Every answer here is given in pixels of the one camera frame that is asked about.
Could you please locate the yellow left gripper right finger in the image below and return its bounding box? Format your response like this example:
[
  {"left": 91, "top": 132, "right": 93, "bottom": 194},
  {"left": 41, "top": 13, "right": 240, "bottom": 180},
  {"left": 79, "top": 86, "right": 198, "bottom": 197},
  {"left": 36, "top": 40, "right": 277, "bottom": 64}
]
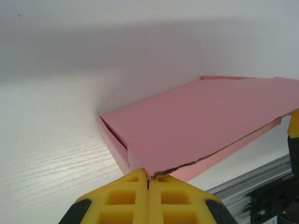
[{"left": 148, "top": 175, "right": 239, "bottom": 224}]

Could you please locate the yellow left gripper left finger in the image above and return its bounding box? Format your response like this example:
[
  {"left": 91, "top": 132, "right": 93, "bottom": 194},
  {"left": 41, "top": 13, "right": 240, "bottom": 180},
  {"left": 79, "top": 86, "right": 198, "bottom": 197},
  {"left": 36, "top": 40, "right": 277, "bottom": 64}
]
[{"left": 60, "top": 168, "right": 150, "bottom": 224}]

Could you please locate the pink paper box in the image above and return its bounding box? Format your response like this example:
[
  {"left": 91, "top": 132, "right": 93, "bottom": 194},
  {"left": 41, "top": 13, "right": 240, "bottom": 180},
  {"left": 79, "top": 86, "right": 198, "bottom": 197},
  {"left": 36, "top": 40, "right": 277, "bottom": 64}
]
[{"left": 100, "top": 74, "right": 299, "bottom": 183}]

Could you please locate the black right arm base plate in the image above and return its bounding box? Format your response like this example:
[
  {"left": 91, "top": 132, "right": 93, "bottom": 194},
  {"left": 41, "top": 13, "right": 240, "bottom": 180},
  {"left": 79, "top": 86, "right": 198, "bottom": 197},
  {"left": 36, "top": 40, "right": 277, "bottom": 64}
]
[{"left": 247, "top": 174, "right": 299, "bottom": 224}]

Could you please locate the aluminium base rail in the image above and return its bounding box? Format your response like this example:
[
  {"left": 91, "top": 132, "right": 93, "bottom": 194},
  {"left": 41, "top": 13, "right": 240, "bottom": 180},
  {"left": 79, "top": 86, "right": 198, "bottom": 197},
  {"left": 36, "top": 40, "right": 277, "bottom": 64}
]
[{"left": 206, "top": 154, "right": 299, "bottom": 217}]

